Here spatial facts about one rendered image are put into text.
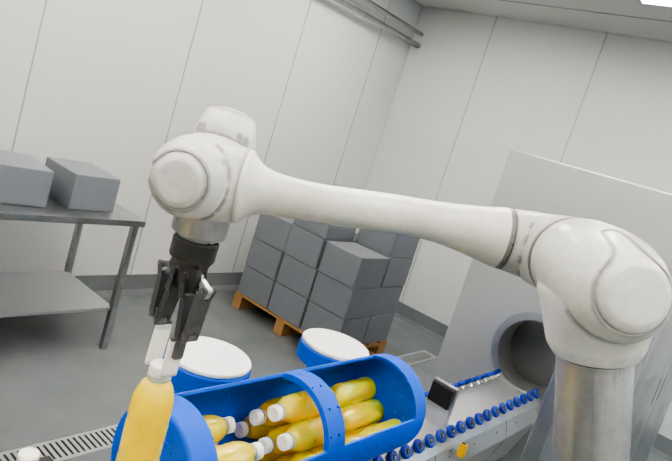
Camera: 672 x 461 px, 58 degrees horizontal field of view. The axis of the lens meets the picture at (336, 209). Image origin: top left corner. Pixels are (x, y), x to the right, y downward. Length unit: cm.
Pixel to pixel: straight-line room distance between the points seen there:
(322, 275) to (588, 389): 413
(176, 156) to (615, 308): 55
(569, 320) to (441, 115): 604
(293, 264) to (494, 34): 330
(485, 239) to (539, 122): 542
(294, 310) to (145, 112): 199
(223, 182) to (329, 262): 413
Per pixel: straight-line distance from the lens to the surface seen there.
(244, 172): 78
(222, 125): 92
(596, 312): 79
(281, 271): 521
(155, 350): 108
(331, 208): 82
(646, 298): 80
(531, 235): 96
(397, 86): 717
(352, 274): 472
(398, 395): 196
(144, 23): 480
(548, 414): 234
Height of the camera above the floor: 188
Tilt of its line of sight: 8 degrees down
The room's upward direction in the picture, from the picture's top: 17 degrees clockwise
